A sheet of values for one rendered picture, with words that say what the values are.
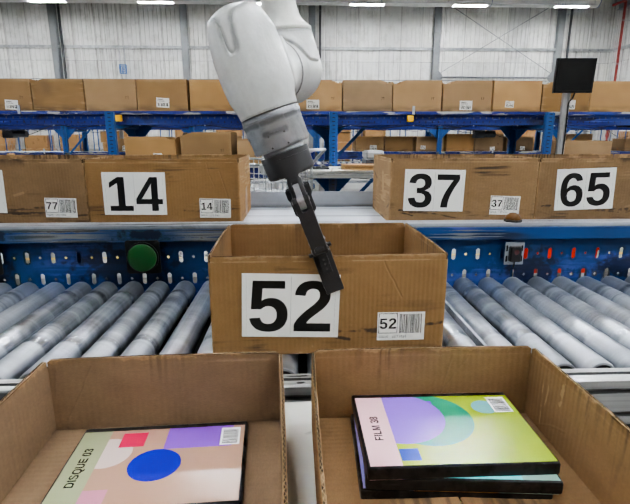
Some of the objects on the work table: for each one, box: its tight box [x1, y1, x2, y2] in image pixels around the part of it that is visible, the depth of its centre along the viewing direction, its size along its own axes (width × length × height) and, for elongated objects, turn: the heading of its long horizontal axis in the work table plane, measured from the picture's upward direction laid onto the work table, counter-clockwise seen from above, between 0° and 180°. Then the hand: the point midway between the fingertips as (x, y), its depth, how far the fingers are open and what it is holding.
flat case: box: [363, 461, 563, 495], centre depth 53 cm, size 14×19×2 cm
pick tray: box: [311, 345, 630, 504], centre depth 42 cm, size 28×38×10 cm
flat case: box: [351, 392, 561, 480], centre depth 53 cm, size 14×19×2 cm
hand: (327, 270), depth 78 cm, fingers closed
